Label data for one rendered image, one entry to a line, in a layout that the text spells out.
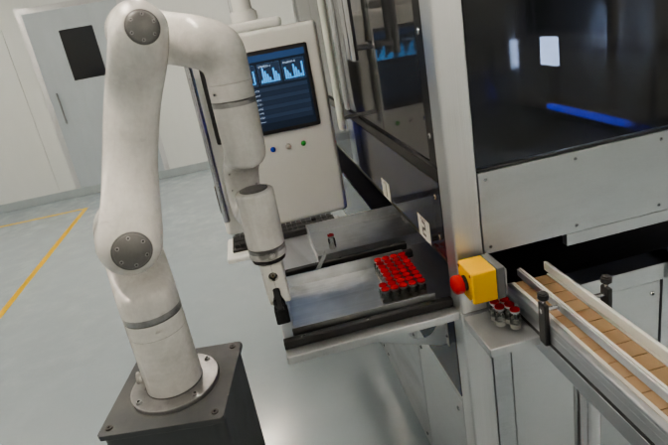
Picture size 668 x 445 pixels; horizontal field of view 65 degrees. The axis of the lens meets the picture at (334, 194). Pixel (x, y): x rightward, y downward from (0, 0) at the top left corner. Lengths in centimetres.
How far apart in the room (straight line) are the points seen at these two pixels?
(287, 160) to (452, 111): 109
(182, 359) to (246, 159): 44
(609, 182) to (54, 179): 644
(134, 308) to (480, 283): 69
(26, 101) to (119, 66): 600
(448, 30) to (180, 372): 87
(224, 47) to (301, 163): 108
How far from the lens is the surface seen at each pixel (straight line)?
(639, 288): 147
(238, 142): 107
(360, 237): 167
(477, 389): 138
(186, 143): 669
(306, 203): 211
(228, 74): 105
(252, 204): 111
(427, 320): 124
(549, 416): 154
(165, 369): 118
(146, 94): 102
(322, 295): 139
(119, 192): 103
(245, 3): 205
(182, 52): 108
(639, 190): 135
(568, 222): 127
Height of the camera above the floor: 157
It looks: 19 degrees down
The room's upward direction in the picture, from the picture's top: 10 degrees counter-clockwise
